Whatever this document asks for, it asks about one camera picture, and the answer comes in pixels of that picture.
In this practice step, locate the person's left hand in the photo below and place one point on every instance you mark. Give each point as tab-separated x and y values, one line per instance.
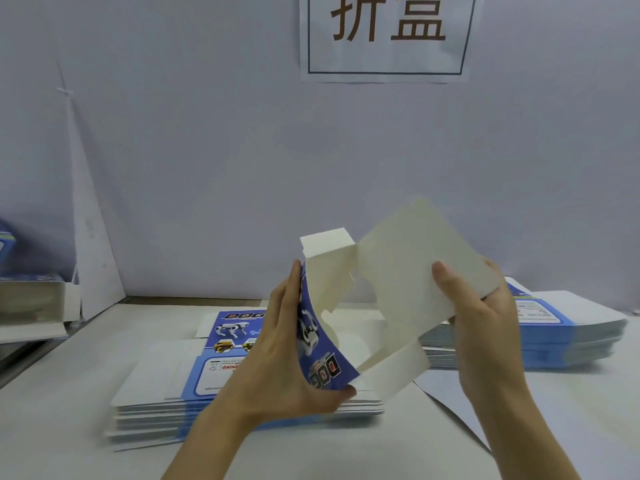
272	364

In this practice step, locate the person's right hand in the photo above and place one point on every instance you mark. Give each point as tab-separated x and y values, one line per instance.
480	334

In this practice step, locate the person's left thumb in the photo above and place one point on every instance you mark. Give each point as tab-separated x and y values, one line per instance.
332	397

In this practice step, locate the person's right thumb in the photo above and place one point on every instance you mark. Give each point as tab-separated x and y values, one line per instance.
447	289

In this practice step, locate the blue and white carton box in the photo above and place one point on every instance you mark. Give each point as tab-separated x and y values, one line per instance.
370	289

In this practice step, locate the person's right forearm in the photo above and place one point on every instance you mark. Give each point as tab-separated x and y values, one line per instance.
520	434

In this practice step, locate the person's left forearm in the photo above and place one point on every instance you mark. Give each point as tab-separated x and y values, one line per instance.
210	439

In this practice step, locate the white paper sheet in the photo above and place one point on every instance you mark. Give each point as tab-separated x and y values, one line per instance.
460	409

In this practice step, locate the stack of flat blue cartons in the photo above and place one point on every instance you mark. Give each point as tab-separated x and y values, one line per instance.
565	329
200	379

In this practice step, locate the white paper sign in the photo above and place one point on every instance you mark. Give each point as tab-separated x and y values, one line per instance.
389	37

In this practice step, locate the white cardboard brace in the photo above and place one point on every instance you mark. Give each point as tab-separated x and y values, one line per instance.
87	209

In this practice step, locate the folded blue carton box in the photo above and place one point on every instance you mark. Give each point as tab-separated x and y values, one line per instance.
5	249
32	307

